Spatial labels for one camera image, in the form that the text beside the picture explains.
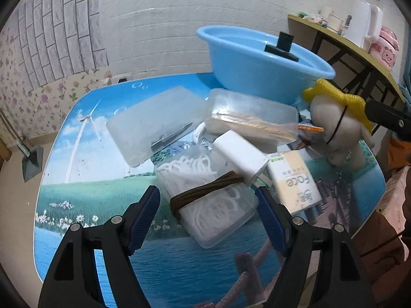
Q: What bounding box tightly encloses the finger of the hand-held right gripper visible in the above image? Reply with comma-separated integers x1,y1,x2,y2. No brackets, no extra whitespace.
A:
366,99,411,140

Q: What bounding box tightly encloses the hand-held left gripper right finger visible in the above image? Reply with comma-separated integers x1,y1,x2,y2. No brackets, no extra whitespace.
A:
255,185,376,308

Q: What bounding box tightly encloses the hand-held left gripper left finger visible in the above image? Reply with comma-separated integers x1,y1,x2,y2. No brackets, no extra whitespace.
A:
38,185,161,308

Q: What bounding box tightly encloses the yellow white tissue pack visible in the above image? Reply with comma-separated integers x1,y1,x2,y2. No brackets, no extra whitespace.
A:
267,152,323,216

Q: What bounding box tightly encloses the clear box of floss picks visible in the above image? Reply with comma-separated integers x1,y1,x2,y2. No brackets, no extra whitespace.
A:
155,152,260,249

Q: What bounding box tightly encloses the white plush toy yellow hat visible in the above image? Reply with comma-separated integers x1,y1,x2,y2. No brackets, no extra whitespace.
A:
302,79,376,168

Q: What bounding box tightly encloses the brown hair band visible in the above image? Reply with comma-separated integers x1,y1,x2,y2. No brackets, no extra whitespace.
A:
170,171,246,223

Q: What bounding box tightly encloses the white power adapter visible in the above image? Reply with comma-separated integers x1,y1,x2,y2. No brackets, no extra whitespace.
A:
213,130,271,187

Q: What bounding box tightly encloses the orange snack packet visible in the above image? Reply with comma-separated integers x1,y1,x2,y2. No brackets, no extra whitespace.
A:
297,120,325,150

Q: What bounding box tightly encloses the frosted clear plastic box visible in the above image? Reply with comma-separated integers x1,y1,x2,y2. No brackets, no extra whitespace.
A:
106,86,208,168

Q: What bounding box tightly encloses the clear box of toothpicks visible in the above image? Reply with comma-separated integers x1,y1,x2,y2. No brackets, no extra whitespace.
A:
205,89,300,146

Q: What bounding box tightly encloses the blue plastic basin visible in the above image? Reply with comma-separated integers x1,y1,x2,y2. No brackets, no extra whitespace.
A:
197,26,335,103

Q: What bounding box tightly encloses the blue curtain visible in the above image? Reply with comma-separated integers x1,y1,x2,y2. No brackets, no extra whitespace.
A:
398,71,411,103

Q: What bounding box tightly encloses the yellow side table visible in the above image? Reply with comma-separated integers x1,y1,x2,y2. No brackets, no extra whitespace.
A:
287,13,407,110

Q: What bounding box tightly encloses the white electric kettle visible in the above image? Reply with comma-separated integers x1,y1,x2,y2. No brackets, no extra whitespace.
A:
346,0,385,52

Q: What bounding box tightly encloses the pink cloth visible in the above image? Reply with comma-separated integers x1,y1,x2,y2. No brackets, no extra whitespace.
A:
351,165,411,299

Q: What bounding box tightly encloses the black plastic clip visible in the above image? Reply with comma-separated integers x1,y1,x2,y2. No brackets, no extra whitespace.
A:
264,32,300,62

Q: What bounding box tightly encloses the grey dustpan with handle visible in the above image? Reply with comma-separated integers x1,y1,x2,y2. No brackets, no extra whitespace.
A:
0,107,44,184

